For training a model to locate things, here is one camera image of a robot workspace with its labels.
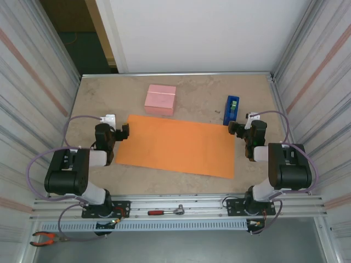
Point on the green clear tape roll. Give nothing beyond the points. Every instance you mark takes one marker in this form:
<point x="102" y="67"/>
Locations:
<point x="233" y="106"/>

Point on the pink gift box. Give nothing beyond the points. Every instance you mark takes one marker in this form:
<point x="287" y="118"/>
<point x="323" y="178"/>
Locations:
<point x="160" y="100"/>

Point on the orange wrapping paper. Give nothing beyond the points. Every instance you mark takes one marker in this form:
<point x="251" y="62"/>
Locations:
<point x="175" y="145"/>

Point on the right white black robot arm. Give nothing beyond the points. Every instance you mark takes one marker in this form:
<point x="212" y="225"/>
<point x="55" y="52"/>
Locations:
<point x="263" y="189"/>

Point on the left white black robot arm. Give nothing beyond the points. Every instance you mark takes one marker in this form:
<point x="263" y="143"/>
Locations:
<point x="93" y="191"/>

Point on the blue tape dispenser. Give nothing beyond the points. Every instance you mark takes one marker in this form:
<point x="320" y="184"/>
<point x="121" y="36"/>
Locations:
<point x="228" y="117"/>

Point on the yellow power connector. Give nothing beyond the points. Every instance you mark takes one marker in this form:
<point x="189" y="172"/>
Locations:
<point x="116" y="220"/>
<point x="257" y="223"/>

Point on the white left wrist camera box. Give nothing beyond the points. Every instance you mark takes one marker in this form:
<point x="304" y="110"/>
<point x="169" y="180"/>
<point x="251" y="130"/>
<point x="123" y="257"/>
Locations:
<point x="108" y="118"/>

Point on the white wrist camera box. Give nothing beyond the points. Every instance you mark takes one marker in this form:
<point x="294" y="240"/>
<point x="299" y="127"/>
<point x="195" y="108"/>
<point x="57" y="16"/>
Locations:
<point x="108" y="118"/>
<point x="253" y="116"/>

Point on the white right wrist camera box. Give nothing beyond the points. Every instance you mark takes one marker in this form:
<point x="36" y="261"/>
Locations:
<point x="253" y="116"/>

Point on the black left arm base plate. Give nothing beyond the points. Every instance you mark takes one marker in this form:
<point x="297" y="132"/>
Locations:
<point x="123" y="205"/>

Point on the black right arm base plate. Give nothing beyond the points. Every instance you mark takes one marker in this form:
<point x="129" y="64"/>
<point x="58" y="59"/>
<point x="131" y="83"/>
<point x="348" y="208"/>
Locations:
<point x="234" y="205"/>

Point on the aluminium table edge rail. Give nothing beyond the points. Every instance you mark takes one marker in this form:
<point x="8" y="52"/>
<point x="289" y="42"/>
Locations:
<point x="175" y="74"/>

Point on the beige wooden door frame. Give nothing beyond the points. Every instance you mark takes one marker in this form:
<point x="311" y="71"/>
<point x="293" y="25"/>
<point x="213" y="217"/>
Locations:
<point x="101" y="33"/>

